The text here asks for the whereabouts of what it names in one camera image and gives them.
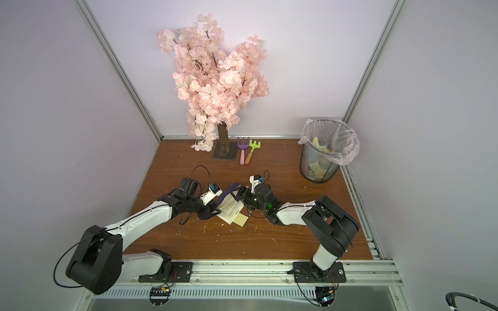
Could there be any small circuit board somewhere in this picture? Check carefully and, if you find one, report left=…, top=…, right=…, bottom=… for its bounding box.
left=314, top=286, right=336, bottom=307
left=149, top=286, right=172, bottom=308

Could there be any black mesh waste bin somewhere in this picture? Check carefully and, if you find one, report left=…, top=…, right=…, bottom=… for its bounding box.
left=299, top=118, right=353, bottom=184

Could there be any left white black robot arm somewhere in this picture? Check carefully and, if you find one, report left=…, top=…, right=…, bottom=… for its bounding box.
left=65, top=178, right=223, bottom=295

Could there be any clear plastic bin liner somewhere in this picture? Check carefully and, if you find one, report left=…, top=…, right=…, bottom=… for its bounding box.
left=298, top=119, right=361, bottom=166

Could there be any pink artificial blossom tree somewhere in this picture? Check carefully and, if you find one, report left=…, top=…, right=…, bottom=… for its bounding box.
left=157, top=14, right=268, bottom=152

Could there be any dark blue book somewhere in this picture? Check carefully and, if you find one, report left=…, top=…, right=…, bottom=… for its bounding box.
left=216, top=183, right=244, bottom=224

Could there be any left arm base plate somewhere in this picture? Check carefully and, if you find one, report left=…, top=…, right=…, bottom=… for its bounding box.
left=138, top=261, right=193, bottom=283

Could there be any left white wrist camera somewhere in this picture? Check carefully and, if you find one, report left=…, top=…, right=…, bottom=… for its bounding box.
left=200, top=183, right=223, bottom=206

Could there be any aluminium corner post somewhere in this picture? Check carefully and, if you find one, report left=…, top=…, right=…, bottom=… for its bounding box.
left=74, top=0, right=163, bottom=141
left=342, top=0, right=407, bottom=123

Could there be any left small circuit board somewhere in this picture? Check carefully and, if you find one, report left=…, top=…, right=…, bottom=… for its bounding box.
left=149, top=286, right=172, bottom=308

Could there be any right aluminium corner post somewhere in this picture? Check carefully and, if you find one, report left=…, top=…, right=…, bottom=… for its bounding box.
left=342, top=0, right=407, bottom=123

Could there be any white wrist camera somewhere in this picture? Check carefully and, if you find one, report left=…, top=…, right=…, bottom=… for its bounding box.
left=250, top=175, right=265, bottom=194
left=200, top=183, right=223, bottom=206

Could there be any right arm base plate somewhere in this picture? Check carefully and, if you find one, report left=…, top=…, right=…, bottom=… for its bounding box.
left=287, top=261, right=347, bottom=283

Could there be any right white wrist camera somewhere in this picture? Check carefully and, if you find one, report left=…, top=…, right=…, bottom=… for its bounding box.
left=250, top=175, right=265, bottom=194

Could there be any discarded sticky notes pile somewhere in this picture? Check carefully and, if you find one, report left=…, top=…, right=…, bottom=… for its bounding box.
left=308, top=137, right=332, bottom=181

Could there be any green toy garden rake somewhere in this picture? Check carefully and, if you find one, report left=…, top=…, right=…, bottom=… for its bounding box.
left=245, top=139, right=261, bottom=165

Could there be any left aluminium corner post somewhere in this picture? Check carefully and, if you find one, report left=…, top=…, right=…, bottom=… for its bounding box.
left=74, top=0, right=163, bottom=141

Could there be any yellow sticky note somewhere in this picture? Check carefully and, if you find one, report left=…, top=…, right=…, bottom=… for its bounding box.
left=233, top=213, right=248, bottom=227

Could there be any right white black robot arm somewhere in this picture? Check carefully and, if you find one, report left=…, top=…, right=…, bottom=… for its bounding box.
left=232, top=183, right=360, bottom=271

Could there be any purple toy garden rake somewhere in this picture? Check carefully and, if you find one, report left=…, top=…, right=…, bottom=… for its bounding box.
left=237, top=137, right=250, bottom=165

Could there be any black cable bottom right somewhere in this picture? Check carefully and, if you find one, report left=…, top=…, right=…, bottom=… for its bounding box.
left=445, top=292, right=498, bottom=311

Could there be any aluminium mounting rail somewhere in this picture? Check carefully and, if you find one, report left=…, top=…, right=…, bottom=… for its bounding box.
left=102, top=260, right=403, bottom=299

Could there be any right small circuit board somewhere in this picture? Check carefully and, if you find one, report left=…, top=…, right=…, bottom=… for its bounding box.
left=314, top=286, right=336, bottom=307

